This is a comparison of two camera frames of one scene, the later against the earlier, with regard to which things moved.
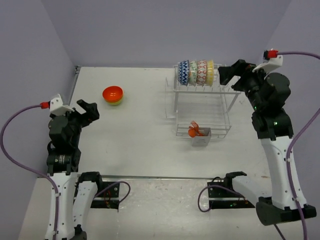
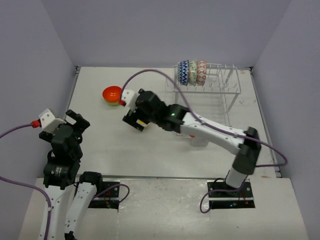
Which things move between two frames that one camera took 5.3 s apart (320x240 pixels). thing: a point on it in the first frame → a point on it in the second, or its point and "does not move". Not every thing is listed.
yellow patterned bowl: (210, 72) → (141, 122)
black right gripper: (239, 67) → (132, 116)
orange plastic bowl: (112, 94) does not move
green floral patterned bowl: (193, 72) does not move
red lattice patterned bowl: (201, 72) does not move
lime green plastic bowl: (114, 103) does not move
